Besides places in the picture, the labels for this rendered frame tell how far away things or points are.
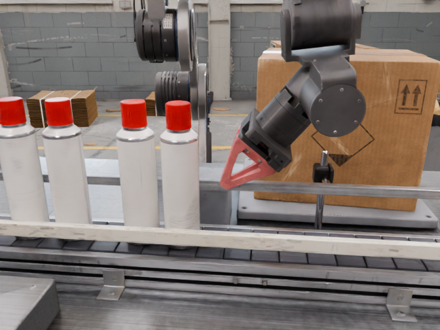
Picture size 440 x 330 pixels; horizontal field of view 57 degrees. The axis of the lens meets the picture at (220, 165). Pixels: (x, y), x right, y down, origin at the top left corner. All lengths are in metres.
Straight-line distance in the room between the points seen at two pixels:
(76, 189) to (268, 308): 0.31
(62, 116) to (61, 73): 5.89
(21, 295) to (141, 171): 0.21
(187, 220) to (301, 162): 0.29
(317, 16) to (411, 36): 6.16
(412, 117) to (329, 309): 0.36
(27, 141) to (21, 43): 6.03
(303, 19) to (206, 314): 0.38
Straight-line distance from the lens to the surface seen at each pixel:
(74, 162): 0.60
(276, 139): 0.51
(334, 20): 0.48
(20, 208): 0.65
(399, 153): 0.79
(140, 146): 0.55
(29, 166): 0.63
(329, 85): 0.42
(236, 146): 0.52
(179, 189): 0.55
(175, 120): 0.53
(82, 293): 0.62
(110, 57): 6.23
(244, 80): 6.10
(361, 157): 0.78
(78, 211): 0.62
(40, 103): 4.87
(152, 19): 1.18
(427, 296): 0.63
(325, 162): 0.65
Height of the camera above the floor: 1.19
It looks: 20 degrees down
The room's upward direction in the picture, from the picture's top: straight up
